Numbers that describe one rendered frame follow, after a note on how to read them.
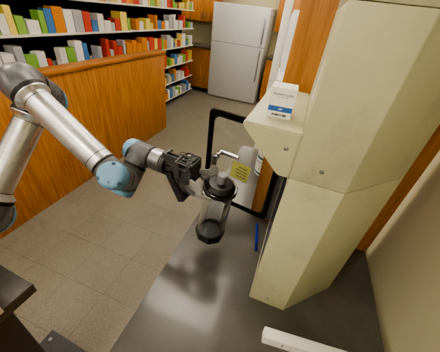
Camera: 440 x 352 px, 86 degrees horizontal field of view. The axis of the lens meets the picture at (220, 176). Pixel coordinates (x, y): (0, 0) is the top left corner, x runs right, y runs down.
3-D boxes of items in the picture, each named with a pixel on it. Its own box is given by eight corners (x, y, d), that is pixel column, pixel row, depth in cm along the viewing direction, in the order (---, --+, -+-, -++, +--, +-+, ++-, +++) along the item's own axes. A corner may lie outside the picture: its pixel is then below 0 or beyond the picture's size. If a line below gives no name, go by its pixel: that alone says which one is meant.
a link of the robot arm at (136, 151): (129, 162, 85) (140, 141, 86) (154, 173, 82) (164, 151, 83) (115, 155, 78) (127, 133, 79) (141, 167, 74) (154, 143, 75)
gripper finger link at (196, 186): (205, 191, 64) (186, 172, 69) (203, 207, 67) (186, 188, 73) (214, 187, 66) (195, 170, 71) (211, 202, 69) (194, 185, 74)
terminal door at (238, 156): (265, 220, 98) (292, 131, 75) (202, 192, 108) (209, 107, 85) (265, 219, 98) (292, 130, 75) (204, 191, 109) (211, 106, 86)
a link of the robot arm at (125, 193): (100, 189, 71) (118, 156, 72) (112, 189, 82) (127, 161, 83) (125, 200, 71) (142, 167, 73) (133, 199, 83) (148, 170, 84)
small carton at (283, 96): (290, 112, 53) (298, 84, 49) (290, 120, 48) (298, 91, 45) (268, 108, 53) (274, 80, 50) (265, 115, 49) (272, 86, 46)
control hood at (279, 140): (299, 125, 74) (310, 93, 69) (288, 179, 49) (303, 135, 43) (264, 117, 77) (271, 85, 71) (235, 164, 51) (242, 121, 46)
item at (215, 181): (238, 189, 75) (243, 173, 71) (225, 206, 68) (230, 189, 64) (213, 177, 77) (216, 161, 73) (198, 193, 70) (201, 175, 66)
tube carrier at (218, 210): (229, 228, 87) (243, 184, 74) (216, 248, 79) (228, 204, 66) (204, 214, 90) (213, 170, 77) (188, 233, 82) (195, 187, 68)
